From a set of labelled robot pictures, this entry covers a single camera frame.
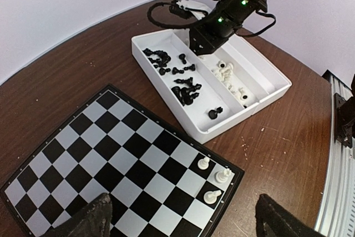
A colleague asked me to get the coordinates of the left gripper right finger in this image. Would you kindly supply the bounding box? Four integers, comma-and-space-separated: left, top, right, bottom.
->
255, 194, 323, 236

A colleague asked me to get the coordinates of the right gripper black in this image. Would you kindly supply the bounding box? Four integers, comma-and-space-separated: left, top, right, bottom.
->
189, 0, 268, 56

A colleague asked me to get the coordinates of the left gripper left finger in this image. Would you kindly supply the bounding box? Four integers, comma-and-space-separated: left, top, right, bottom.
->
45, 193, 113, 236

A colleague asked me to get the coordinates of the white chess rook piece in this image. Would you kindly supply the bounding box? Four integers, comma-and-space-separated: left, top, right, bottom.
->
215, 168, 233, 184

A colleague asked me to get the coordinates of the white chess knight piece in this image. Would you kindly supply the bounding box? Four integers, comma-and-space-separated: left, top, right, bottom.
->
204, 190, 222, 205

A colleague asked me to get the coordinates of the black white chessboard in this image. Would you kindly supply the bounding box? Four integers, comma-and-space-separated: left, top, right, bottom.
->
1, 85, 244, 236

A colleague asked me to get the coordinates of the white chess pawn piece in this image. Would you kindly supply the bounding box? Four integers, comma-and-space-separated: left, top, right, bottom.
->
197, 157, 210, 170

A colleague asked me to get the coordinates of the white chess pieces pile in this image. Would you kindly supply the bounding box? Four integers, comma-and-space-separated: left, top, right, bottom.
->
212, 60, 249, 108

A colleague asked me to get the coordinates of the black chess pieces upper cluster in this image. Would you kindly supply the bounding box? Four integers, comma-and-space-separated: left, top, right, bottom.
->
143, 48, 196, 75

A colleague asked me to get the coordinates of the black chess pieces cluster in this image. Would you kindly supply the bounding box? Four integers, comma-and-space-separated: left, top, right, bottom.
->
143, 48, 196, 75
171, 77, 202, 106

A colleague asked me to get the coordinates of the black chess pieces lower cluster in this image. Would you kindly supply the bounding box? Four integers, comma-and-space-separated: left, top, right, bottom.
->
171, 77, 202, 106

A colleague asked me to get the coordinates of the black chess piece lone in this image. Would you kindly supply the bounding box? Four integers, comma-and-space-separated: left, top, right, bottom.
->
208, 107, 223, 120

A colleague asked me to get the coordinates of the white plastic tray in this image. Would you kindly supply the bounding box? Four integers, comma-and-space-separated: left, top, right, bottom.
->
131, 29, 292, 144

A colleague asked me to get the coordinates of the aluminium front rail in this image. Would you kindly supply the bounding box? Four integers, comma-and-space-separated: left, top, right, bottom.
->
315, 70, 354, 236

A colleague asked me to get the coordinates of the right black cable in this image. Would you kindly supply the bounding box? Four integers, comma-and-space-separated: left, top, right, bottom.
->
146, 1, 211, 30

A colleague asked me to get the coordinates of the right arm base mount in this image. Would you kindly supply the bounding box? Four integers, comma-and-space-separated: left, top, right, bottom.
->
334, 78, 354, 148

